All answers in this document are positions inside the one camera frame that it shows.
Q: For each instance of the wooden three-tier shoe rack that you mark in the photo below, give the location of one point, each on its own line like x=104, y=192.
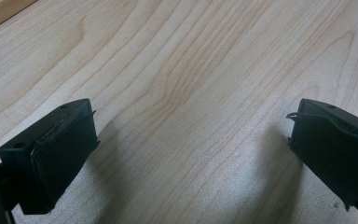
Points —
x=3, y=11

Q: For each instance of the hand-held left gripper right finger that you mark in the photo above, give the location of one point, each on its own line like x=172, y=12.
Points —
x=335, y=155

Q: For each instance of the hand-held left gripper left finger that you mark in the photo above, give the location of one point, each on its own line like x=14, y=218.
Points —
x=52, y=161

